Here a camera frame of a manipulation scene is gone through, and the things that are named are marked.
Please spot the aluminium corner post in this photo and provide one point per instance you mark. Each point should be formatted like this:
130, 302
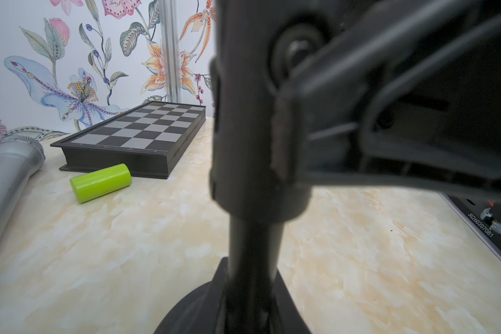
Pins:
168, 13

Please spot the silver microphone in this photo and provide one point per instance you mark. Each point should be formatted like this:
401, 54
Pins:
20, 158

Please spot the black round stand base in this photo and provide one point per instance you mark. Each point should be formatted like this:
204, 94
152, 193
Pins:
204, 310

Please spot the black checkered chess box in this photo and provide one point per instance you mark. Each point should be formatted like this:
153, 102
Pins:
149, 139

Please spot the green cylinder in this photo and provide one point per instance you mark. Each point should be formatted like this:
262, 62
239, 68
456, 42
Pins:
100, 183

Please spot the black stand pole with clip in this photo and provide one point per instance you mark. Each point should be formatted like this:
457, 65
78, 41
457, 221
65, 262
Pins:
258, 44

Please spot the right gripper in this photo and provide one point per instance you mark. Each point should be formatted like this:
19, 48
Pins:
410, 95

